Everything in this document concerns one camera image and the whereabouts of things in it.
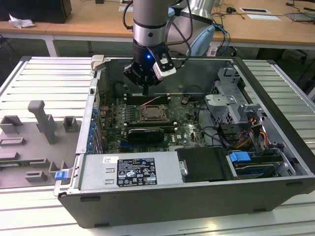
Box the crumpled white paper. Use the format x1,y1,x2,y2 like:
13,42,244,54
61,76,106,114
8,13,35,29

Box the clear glass tray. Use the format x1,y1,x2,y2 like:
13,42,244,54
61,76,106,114
284,11,315,25

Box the thin wire locking lever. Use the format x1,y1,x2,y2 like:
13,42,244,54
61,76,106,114
142,96,162,106

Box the green motherboard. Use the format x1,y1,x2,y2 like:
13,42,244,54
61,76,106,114
98,94,219,153

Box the black computer box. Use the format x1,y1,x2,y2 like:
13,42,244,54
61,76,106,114
0,0,72,25

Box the black cylinder part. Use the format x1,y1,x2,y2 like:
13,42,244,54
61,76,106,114
113,82,126,99

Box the metal socket cover frame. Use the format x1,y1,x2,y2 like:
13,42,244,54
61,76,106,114
140,105,170,121

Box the grey plastic case latch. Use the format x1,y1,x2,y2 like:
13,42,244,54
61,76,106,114
90,54,109,72

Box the white paper sheet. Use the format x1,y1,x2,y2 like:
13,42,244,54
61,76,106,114
247,14,282,22

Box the silver metal drive cage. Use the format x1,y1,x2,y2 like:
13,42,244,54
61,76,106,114
203,66,248,125

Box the hard disk blue carrier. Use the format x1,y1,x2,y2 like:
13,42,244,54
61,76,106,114
228,151,281,179

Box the orange yellow power wires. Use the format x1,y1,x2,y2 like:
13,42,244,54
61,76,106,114
235,117,269,149

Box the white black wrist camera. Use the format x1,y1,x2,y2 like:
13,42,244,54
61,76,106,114
152,58,177,81

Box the black plastic shroud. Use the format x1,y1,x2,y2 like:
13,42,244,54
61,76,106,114
176,147,232,183

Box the black power supply label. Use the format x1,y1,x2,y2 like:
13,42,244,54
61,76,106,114
117,157,156,188

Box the grey parts rack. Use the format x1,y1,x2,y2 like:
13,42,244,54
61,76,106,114
0,100,83,190

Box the green RAM stick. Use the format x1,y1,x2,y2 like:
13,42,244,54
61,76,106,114
0,160,32,166

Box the black graphics card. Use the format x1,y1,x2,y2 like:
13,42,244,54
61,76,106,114
127,127,165,145

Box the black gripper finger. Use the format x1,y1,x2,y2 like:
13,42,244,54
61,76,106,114
145,74,161,96
123,64,147,96

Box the CPU socket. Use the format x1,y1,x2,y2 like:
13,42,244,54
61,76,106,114
137,103,173,123

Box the silver power supply unit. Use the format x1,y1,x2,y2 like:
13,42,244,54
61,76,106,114
78,150,188,190

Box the silver topped CPU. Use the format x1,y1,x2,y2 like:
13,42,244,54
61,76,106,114
147,108,164,119

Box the light wooden desk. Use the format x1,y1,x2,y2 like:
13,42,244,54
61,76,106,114
0,20,59,58
46,0,315,54

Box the dark grey PC case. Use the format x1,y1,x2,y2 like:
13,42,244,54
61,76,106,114
53,55,315,228

